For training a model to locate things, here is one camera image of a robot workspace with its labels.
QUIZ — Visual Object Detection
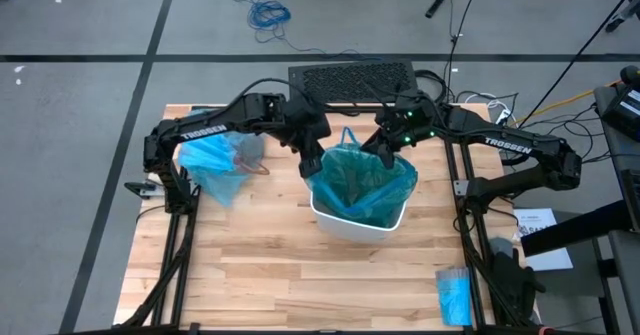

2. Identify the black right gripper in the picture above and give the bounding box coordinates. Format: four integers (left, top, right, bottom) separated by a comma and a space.
360, 94, 441, 170

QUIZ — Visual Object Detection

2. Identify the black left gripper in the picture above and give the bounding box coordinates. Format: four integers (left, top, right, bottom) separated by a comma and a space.
279, 97, 331, 179

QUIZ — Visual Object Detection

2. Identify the large teal bag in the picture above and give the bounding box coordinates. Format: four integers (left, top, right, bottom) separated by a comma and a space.
305, 126, 419, 229

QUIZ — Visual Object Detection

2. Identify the white plastic trash bin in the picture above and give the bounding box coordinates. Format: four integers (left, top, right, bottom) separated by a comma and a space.
309, 184, 409, 244

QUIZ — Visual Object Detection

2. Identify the light blue trash bag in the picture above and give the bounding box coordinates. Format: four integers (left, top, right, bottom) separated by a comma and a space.
177, 132, 271, 209

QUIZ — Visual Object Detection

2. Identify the folded light blue bag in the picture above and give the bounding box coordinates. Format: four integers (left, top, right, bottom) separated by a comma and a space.
434, 266, 474, 327

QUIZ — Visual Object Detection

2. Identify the white power strip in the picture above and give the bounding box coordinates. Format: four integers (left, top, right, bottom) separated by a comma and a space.
492, 108, 512, 134

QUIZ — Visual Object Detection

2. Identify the white printed paper sheet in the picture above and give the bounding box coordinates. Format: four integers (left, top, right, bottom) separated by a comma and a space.
512, 207, 575, 272

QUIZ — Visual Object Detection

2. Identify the black cloth bundle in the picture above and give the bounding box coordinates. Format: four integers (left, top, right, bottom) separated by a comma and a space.
487, 237, 547, 326

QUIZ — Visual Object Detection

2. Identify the black side desk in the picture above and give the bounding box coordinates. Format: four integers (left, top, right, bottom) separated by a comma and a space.
519, 167, 640, 335

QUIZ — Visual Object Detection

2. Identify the thin black pole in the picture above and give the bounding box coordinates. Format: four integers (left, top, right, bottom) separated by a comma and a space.
502, 0, 640, 139

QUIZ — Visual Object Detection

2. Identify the black equipment case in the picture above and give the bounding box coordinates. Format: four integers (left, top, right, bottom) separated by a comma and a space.
593, 63, 640, 144

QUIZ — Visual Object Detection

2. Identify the black coiled floor cable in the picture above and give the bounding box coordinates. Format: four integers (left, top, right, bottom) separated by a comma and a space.
413, 68, 450, 104

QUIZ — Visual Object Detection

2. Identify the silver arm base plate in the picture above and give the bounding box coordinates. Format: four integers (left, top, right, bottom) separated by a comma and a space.
453, 178, 532, 200
124, 180, 166, 200

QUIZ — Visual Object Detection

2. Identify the blue cable coil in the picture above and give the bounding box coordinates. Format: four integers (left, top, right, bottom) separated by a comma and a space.
231, 0, 326, 55

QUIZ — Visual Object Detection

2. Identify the thin black floor cable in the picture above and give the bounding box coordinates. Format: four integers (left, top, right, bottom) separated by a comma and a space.
446, 0, 484, 104

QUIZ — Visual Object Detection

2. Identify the yellow floor cable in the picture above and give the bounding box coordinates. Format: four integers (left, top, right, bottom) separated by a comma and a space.
514, 78, 624, 124

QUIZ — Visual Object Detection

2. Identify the black floor cable bundle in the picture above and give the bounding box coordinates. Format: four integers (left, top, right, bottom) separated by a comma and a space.
499, 102, 614, 182

